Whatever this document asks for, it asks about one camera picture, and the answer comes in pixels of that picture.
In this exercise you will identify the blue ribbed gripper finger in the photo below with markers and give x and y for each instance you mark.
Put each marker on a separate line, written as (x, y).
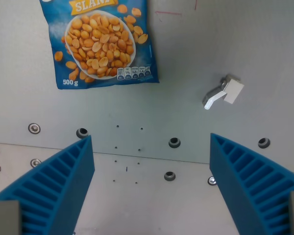
(54, 186)
(254, 186)

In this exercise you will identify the silver table screw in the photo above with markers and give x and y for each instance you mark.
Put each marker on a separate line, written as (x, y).
(34, 128)
(35, 162)
(212, 180)

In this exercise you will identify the grey threaded table insert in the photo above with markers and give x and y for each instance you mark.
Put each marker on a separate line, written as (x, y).
(263, 143)
(174, 142)
(169, 176)
(82, 132)

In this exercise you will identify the white and grey metal latch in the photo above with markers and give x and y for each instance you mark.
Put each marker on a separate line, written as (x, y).
(229, 91)

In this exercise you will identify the blue salted peanuts bag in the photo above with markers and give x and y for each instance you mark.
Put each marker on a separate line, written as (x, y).
(100, 44)

